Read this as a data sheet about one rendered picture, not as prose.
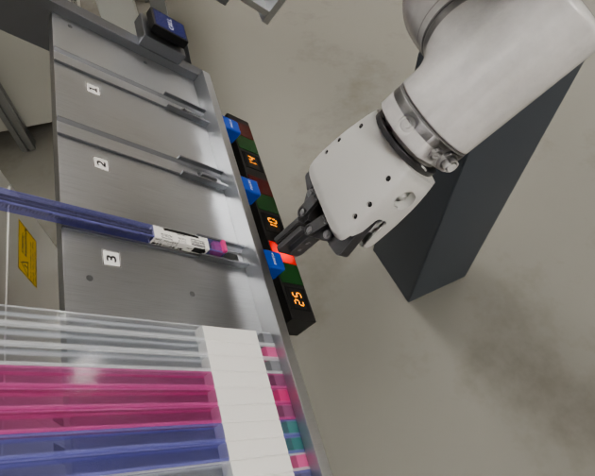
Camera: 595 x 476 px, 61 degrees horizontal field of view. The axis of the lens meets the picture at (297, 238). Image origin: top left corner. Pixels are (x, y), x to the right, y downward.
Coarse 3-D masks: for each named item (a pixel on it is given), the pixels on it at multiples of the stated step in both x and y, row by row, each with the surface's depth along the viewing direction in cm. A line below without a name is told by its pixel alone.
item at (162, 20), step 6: (156, 12) 64; (156, 18) 64; (162, 18) 65; (168, 18) 66; (162, 24) 64; (168, 24) 65; (174, 24) 66; (180, 24) 67; (174, 30) 65; (180, 30) 66; (180, 36) 65
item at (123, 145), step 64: (64, 64) 53; (128, 64) 62; (64, 128) 48; (128, 128) 54; (192, 128) 63; (64, 192) 43; (128, 192) 48; (192, 192) 55; (64, 256) 39; (128, 256) 44; (192, 256) 49; (192, 320) 44; (256, 320) 50
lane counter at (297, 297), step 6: (288, 288) 58; (294, 288) 59; (288, 294) 58; (294, 294) 58; (300, 294) 59; (294, 300) 58; (300, 300) 59; (306, 300) 59; (294, 306) 57; (300, 306) 58; (306, 306) 59
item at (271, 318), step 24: (216, 120) 64; (216, 144) 63; (240, 192) 58; (240, 216) 56; (240, 240) 55; (264, 264) 53; (264, 288) 51; (264, 312) 50; (288, 336) 48; (288, 360) 46; (288, 384) 46; (312, 432) 43; (312, 456) 42
